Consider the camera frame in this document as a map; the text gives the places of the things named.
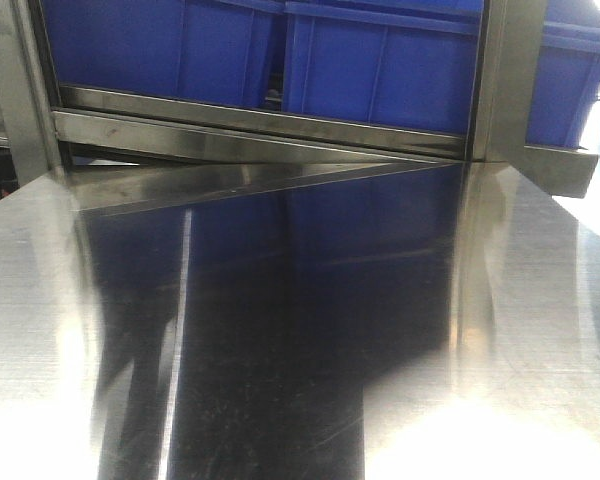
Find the stainless steel shelf rack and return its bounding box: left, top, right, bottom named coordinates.
left=0, top=1, right=598, bottom=198

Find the blue plastic bin middle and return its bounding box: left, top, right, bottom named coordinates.
left=282, top=1, right=480, bottom=135

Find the blue plastic bin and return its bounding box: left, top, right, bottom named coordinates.
left=282, top=1, right=480, bottom=135
left=526, top=1, right=600, bottom=149
left=42, top=1, right=284, bottom=108

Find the blue plastic bin left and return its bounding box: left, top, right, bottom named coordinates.
left=42, top=1, right=284, bottom=108

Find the blue plastic bin right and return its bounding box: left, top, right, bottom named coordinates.
left=526, top=1, right=600, bottom=149

